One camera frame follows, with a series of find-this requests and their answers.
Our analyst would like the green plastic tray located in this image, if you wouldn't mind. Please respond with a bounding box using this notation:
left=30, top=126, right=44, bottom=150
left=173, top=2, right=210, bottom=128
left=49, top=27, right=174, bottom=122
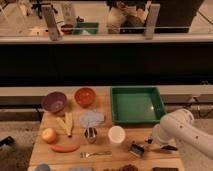
left=110, top=87, right=166, bottom=124

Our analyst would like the brown snack pile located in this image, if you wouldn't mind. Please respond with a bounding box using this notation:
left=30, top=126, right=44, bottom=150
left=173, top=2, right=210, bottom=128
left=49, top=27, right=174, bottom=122
left=103, top=164, right=139, bottom=171

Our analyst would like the right metal post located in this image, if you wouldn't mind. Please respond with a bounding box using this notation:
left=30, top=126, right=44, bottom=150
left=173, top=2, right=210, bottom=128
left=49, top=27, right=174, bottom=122
left=144, top=4, right=160, bottom=40

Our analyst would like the background green bin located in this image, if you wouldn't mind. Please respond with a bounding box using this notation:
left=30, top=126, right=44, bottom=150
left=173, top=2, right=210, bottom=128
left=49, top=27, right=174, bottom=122
left=73, top=22, right=99, bottom=35

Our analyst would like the blue flat object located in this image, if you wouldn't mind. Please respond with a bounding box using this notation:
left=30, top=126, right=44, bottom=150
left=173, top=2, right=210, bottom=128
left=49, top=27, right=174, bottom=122
left=68, top=167, right=93, bottom=171

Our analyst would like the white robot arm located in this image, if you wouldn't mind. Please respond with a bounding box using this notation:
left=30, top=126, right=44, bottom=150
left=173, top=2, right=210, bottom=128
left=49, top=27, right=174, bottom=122
left=151, top=109, right=213, bottom=160

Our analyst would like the red apple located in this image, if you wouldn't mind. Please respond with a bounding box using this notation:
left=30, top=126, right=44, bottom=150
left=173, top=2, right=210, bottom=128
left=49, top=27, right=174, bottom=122
left=41, top=128, right=57, bottom=143

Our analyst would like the metal cup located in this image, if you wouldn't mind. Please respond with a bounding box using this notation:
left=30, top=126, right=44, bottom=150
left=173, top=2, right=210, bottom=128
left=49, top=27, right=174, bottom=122
left=84, top=127, right=97, bottom=143

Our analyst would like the purple bowl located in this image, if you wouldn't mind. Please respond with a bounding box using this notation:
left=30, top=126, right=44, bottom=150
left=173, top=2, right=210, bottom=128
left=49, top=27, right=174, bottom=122
left=41, top=92, right=67, bottom=113

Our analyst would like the black object on floor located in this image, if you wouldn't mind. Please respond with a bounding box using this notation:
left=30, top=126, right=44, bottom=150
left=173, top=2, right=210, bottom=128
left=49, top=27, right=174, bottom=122
left=0, top=136, right=15, bottom=147

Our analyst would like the dark rectangular object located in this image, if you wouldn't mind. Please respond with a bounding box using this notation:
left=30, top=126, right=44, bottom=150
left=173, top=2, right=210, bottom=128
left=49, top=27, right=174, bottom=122
left=152, top=167, right=179, bottom=171

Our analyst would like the left metal post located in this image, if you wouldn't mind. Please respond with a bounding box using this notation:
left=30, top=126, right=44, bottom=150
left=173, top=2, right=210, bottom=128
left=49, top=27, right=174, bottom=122
left=42, top=5, right=61, bottom=41

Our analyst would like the metal post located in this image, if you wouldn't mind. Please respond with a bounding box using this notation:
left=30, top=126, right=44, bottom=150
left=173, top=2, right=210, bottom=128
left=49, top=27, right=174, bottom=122
left=144, top=4, right=160, bottom=40
left=42, top=5, right=61, bottom=41

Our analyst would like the blue round object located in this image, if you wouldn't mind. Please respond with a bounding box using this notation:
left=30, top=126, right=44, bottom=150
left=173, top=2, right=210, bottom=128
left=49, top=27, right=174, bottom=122
left=34, top=164, right=51, bottom=171

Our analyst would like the silver fork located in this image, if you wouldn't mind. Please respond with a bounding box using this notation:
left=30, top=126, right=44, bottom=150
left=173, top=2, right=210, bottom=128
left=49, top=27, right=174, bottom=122
left=80, top=151, right=112, bottom=158

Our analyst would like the background red bowl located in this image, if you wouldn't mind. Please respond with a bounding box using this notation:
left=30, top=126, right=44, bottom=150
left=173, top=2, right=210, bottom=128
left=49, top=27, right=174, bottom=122
left=61, top=24, right=73, bottom=34

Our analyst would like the seated person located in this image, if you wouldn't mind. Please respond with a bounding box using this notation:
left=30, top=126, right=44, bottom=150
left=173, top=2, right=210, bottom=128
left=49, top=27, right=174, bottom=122
left=106, top=0, right=147, bottom=34

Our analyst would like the blue grey cloth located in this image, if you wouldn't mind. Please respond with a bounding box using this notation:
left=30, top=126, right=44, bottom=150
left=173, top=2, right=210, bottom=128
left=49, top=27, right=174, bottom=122
left=79, top=110, right=105, bottom=128

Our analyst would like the white plastic cup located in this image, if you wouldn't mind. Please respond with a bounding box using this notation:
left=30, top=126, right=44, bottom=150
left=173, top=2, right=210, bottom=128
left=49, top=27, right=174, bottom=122
left=108, top=126, right=126, bottom=146

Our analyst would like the orange bowl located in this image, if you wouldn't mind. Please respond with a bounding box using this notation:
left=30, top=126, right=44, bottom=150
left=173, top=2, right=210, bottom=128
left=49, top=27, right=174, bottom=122
left=74, top=87, right=96, bottom=108

